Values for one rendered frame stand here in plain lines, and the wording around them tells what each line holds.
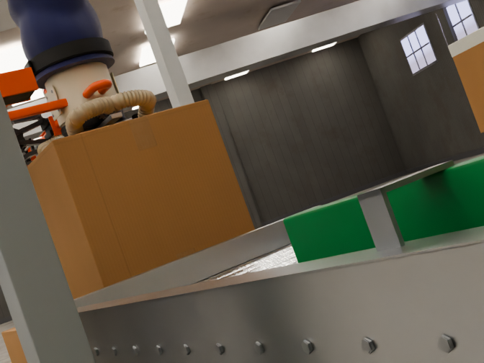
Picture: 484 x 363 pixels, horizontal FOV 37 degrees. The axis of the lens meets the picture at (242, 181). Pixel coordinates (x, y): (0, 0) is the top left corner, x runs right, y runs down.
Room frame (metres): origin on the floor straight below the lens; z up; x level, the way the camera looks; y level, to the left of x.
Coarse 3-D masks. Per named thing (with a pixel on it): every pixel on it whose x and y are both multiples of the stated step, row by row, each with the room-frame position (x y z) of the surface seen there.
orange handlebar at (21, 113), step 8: (104, 80) 1.80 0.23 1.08; (88, 88) 1.80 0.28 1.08; (96, 88) 1.79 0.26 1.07; (104, 88) 1.80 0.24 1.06; (88, 96) 1.83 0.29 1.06; (40, 104) 1.81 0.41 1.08; (48, 104) 1.82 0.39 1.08; (56, 104) 1.83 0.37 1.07; (64, 104) 1.84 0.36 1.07; (8, 112) 1.77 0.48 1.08; (16, 112) 1.78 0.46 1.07; (24, 112) 1.79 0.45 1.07; (32, 112) 1.80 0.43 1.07; (40, 112) 1.81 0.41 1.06; (40, 136) 2.24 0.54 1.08
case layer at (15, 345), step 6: (6, 330) 2.58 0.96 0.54; (12, 330) 2.45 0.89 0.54; (6, 336) 2.52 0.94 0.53; (12, 336) 2.45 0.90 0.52; (6, 342) 2.55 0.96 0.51; (12, 342) 2.47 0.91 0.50; (18, 342) 2.40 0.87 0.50; (6, 348) 2.58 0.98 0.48; (12, 348) 2.50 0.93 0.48; (18, 348) 2.43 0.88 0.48; (12, 354) 2.53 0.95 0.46; (18, 354) 2.45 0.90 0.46; (12, 360) 2.56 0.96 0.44; (18, 360) 2.48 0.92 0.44; (24, 360) 2.40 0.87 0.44
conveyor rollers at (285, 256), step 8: (288, 248) 1.65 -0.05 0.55; (264, 256) 1.63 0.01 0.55; (272, 256) 1.54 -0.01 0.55; (280, 256) 1.53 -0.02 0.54; (288, 256) 1.44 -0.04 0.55; (248, 264) 1.60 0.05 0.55; (256, 264) 1.50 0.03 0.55; (264, 264) 1.42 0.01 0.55; (272, 264) 1.41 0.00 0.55; (280, 264) 1.32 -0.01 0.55; (288, 264) 1.32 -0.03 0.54; (232, 272) 1.57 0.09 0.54; (240, 272) 1.48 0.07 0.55; (248, 272) 1.39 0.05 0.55; (208, 280) 1.54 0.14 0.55
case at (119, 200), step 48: (96, 144) 1.61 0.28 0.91; (144, 144) 1.67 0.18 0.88; (192, 144) 1.73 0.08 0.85; (48, 192) 1.70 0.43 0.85; (96, 192) 1.59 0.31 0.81; (144, 192) 1.65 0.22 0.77; (192, 192) 1.70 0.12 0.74; (240, 192) 1.76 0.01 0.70; (96, 240) 1.58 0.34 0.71; (144, 240) 1.63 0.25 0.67; (192, 240) 1.68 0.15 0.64; (96, 288) 1.62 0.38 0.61
